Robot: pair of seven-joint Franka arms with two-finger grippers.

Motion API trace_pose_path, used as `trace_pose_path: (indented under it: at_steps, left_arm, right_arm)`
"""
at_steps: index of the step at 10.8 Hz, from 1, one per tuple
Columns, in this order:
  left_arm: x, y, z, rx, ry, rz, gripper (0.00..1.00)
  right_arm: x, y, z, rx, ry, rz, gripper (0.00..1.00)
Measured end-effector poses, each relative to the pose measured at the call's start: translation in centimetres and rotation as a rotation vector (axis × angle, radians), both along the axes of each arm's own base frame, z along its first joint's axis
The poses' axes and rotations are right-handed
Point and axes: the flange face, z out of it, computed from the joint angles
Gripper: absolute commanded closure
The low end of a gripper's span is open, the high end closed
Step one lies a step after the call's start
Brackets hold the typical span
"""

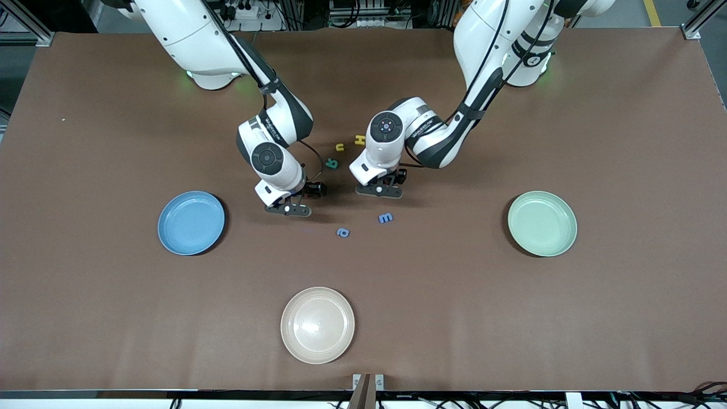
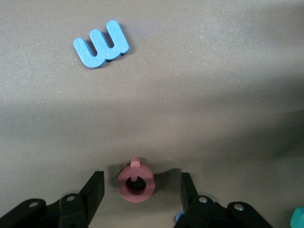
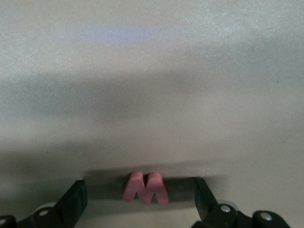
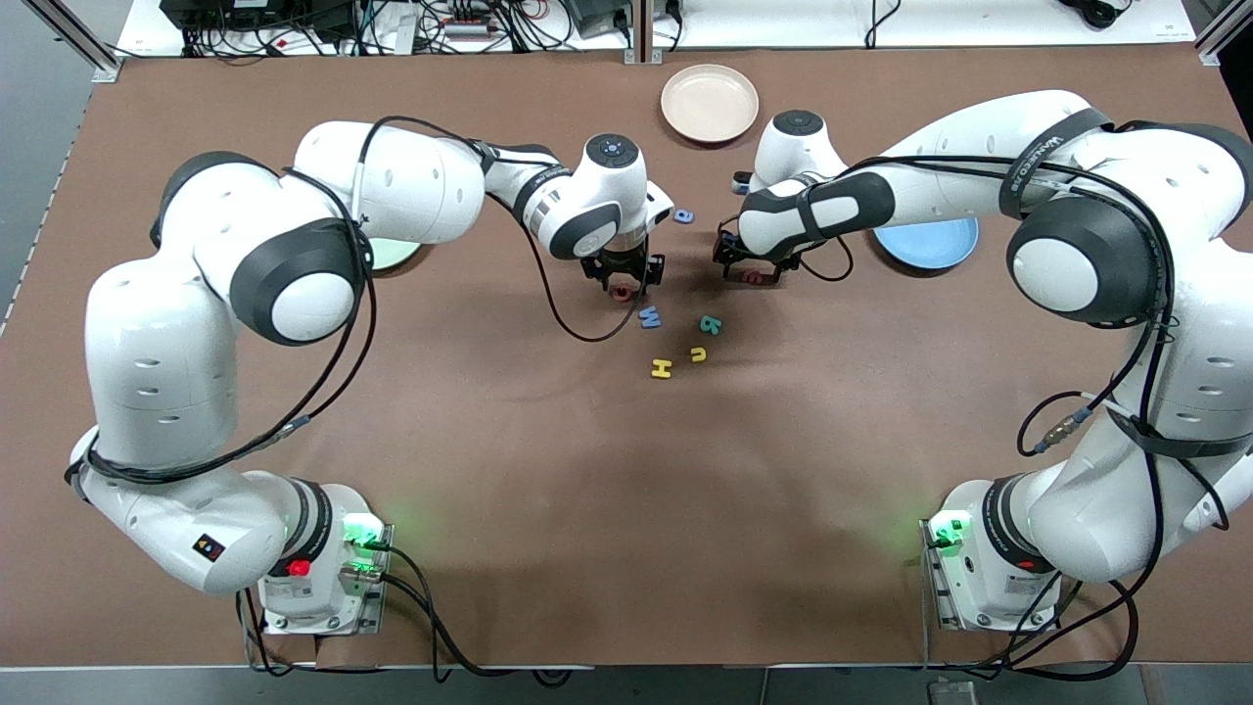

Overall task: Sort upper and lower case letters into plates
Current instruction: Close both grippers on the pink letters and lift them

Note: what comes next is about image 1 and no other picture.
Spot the blue plate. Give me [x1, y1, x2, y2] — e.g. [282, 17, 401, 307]
[157, 190, 226, 256]

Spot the beige plate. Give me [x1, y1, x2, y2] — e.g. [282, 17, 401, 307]
[280, 286, 356, 365]

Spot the brown table cover sheet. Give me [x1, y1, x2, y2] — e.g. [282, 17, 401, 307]
[0, 27, 727, 393]

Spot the green plate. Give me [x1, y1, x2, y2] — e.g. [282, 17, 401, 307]
[507, 190, 578, 257]

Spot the metal equipment rack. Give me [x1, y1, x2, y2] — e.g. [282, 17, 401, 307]
[328, 0, 418, 29]

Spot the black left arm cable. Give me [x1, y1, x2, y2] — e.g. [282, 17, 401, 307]
[398, 0, 557, 168]

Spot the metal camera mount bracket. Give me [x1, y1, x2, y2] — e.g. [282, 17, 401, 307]
[352, 373, 385, 409]

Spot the aluminium frame profile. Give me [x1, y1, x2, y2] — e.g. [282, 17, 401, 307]
[0, 0, 57, 47]
[680, 0, 727, 40]

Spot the cable bundle under table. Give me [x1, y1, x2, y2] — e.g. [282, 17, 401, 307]
[673, 382, 727, 407]

